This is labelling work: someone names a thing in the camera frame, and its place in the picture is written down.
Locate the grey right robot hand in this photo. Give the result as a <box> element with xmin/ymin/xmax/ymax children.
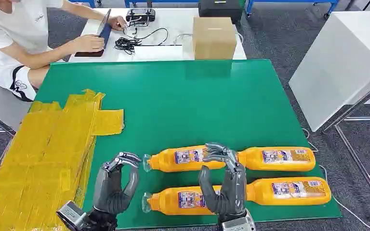
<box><xmin>198</xmin><ymin>142</ymin><xmax>248</xmax><ymax>218</ymax></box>

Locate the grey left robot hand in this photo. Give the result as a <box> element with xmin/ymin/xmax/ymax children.
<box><xmin>92</xmin><ymin>152</ymin><xmax>142</xmax><ymax>215</ymax></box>

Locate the orange drink bottle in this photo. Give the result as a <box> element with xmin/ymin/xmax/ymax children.
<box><xmin>141</xmin><ymin>186</ymin><xmax>223</xmax><ymax>216</ymax></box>
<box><xmin>143</xmin><ymin>145</ymin><xmax>227</xmax><ymax>173</ymax></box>
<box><xmin>245</xmin><ymin>177</ymin><xmax>332</xmax><ymax>206</ymax></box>
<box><xmin>236</xmin><ymin>146</ymin><xmax>317</xmax><ymax>172</ymax></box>

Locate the yellow sheet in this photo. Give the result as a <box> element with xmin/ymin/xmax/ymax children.
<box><xmin>0</xmin><ymin>89</ymin><xmax>125</xmax><ymax>231</ymax></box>

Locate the green table mat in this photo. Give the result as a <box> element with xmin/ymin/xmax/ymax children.
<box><xmin>33</xmin><ymin>59</ymin><xmax>344</xmax><ymax>230</ymax></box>

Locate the grey seat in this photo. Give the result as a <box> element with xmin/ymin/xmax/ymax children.
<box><xmin>0</xmin><ymin>67</ymin><xmax>33</xmax><ymax>137</ymax></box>

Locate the person's right hand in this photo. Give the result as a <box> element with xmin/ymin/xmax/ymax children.
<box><xmin>73</xmin><ymin>34</ymin><xmax>106</xmax><ymax>53</ymax></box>

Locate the person's hand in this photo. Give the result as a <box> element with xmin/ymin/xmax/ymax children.
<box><xmin>107</xmin><ymin>16</ymin><xmax>128</xmax><ymax>32</ymax></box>
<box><xmin>73</xmin><ymin>34</ymin><xmax>106</xmax><ymax>53</ymax></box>

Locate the brown cardboard box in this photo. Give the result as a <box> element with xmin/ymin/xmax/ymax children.
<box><xmin>192</xmin><ymin>16</ymin><xmax>238</xmax><ymax>61</ymax></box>

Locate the tablet in blue case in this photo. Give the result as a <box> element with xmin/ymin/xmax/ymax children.
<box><xmin>96</xmin><ymin>9</ymin><xmax>113</xmax><ymax>49</ymax></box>

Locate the white side table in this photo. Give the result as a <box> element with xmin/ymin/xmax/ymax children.
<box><xmin>288</xmin><ymin>11</ymin><xmax>370</xmax><ymax>133</ymax></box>

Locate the person's left hand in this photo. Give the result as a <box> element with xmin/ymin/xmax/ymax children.
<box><xmin>107</xmin><ymin>16</ymin><xmax>128</xmax><ymax>32</ymax></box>

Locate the white desk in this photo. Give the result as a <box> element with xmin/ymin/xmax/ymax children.
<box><xmin>68</xmin><ymin>7</ymin><xmax>248</xmax><ymax>63</ymax></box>

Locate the black controller device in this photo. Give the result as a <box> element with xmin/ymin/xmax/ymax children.
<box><xmin>125</xmin><ymin>8</ymin><xmax>157</xmax><ymax>27</ymax></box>

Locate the black case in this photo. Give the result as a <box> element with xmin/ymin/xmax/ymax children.
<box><xmin>198</xmin><ymin>0</ymin><xmax>244</xmax><ymax>24</ymax></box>

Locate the person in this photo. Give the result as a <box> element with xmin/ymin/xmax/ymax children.
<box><xmin>0</xmin><ymin>0</ymin><xmax>128</xmax><ymax>103</ymax></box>

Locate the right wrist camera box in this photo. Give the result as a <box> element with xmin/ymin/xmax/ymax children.
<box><xmin>221</xmin><ymin>217</ymin><xmax>257</xmax><ymax>231</ymax></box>

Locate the white cable on floor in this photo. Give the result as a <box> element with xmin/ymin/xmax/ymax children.
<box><xmin>301</xmin><ymin>127</ymin><xmax>370</xmax><ymax>231</ymax></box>

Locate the black cable bundle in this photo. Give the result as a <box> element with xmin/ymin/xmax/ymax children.
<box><xmin>114</xmin><ymin>27</ymin><xmax>170</xmax><ymax>55</ymax></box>

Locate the metal table frame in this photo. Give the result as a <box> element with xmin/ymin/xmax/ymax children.
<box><xmin>321</xmin><ymin>57</ymin><xmax>370</xmax><ymax>215</ymax></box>

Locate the white cable on desk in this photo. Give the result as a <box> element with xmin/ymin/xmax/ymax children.
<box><xmin>172</xmin><ymin>31</ymin><xmax>244</xmax><ymax>46</ymax></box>

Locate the blue metal frame with castor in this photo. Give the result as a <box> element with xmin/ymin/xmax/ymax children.
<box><xmin>245</xmin><ymin>0</ymin><xmax>340</xmax><ymax>19</ymax></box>

